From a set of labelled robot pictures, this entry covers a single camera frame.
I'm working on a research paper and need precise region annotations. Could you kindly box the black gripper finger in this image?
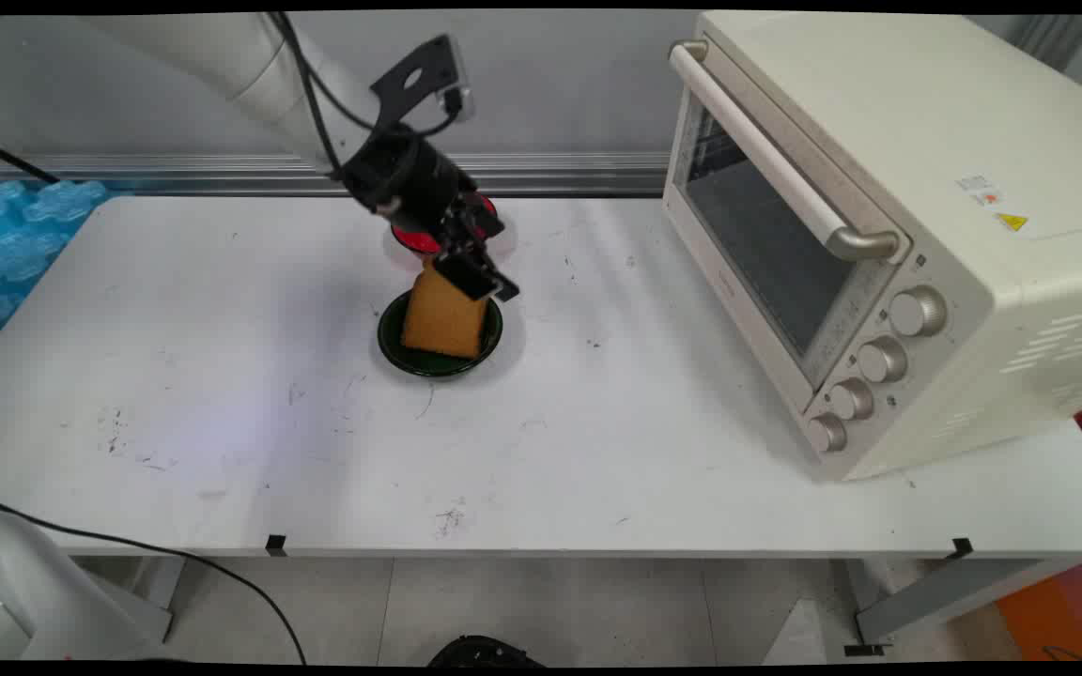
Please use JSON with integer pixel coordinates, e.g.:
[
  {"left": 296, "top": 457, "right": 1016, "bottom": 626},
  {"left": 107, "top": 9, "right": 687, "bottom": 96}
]
[
  {"left": 473, "top": 210, "right": 521, "bottom": 303},
  {"left": 435, "top": 235, "right": 498, "bottom": 302}
]

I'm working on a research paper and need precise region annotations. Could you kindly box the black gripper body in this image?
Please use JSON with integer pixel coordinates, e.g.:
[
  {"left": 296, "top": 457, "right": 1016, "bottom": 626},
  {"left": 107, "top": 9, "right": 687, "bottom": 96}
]
[{"left": 342, "top": 125, "right": 506, "bottom": 256}]

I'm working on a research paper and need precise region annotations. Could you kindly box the brown toast bread slice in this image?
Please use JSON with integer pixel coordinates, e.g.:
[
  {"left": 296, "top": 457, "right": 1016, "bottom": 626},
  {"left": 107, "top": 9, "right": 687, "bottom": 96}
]
[{"left": 399, "top": 258, "right": 490, "bottom": 361}]

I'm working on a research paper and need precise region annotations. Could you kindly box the red bowl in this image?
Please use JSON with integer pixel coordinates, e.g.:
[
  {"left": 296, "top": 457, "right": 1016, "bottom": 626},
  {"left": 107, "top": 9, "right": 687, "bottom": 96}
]
[{"left": 390, "top": 192, "right": 504, "bottom": 257}]

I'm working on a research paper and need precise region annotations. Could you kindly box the dark green plate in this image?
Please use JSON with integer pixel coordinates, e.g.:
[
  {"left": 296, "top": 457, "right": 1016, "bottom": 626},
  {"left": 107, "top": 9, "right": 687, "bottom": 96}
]
[{"left": 377, "top": 290, "right": 504, "bottom": 379}]

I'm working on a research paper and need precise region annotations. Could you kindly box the black round floor object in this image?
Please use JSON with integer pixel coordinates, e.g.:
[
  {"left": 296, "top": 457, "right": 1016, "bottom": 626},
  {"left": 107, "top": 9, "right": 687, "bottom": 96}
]
[{"left": 427, "top": 635, "right": 544, "bottom": 668}]

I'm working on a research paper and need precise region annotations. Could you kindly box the blue bubble wrap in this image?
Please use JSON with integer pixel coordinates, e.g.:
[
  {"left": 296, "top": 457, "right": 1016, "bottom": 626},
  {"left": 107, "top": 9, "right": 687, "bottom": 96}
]
[{"left": 0, "top": 178, "right": 112, "bottom": 358}]

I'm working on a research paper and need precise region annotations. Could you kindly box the large silver oven knob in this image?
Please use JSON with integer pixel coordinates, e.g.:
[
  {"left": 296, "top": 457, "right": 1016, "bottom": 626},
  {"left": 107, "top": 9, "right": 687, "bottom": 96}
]
[{"left": 889, "top": 286, "right": 949, "bottom": 338}]

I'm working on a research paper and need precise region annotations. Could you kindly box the cream toaster oven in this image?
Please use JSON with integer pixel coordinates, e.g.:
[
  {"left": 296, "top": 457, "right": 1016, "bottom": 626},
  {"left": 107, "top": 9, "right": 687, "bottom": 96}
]
[{"left": 661, "top": 11, "right": 1082, "bottom": 483}]

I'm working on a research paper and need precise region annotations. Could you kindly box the yellow warning sticker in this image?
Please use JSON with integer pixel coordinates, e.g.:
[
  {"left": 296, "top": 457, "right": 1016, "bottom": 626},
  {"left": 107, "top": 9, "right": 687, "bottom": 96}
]
[{"left": 956, "top": 173, "right": 1031, "bottom": 235}]

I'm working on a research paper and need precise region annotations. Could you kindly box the grey table leg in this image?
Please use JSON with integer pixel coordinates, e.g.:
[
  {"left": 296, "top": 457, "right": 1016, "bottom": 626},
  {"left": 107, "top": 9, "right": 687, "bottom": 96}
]
[{"left": 846, "top": 558, "right": 1082, "bottom": 649}]

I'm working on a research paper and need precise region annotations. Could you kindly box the orange floor mat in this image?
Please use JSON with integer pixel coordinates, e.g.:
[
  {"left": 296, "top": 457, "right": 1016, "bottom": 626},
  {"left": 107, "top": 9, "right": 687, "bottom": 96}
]
[{"left": 996, "top": 560, "right": 1082, "bottom": 664}]

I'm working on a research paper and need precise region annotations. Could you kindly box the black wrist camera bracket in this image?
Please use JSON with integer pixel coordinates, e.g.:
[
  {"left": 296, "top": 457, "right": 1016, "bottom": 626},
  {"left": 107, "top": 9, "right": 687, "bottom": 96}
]
[{"left": 369, "top": 35, "right": 477, "bottom": 130}]

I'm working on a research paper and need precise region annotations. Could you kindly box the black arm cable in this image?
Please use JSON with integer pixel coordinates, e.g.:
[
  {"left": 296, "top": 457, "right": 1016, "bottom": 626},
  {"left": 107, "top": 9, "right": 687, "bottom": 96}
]
[{"left": 267, "top": 11, "right": 463, "bottom": 181}]

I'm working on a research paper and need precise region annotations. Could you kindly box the aluminium rail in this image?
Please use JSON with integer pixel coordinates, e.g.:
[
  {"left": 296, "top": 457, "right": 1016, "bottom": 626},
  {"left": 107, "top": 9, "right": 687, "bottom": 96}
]
[{"left": 0, "top": 152, "right": 672, "bottom": 198}]

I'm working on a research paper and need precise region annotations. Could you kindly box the cream oven door handle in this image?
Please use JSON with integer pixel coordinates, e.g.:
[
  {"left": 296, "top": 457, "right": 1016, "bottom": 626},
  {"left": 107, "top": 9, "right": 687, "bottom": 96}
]
[{"left": 669, "top": 40, "right": 910, "bottom": 263}]

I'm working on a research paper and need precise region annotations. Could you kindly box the thin black wall cable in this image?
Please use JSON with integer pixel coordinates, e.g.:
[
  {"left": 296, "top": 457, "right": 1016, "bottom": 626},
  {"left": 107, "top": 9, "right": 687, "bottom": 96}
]
[{"left": 0, "top": 131, "right": 61, "bottom": 185}]

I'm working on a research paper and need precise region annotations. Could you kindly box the black floor cable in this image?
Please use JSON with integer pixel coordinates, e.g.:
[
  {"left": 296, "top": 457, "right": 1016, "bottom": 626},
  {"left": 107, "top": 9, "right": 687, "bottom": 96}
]
[{"left": 0, "top": 488, "right": 309, "bottom": 664}]

